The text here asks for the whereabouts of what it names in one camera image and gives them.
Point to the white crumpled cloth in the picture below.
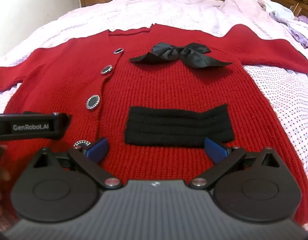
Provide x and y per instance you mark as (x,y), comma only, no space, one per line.
(279,7)

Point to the purple ruffled cloth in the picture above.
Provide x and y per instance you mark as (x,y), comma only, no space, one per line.
(300,31)

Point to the pink bedspread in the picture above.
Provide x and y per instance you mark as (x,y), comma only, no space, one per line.
(99,15)

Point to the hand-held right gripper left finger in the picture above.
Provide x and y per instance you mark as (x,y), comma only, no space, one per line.
(99,148)

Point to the red knit cardigan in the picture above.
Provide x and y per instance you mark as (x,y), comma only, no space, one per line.
(169,90)

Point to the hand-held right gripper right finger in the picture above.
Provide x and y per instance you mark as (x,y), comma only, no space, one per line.
(214,148)

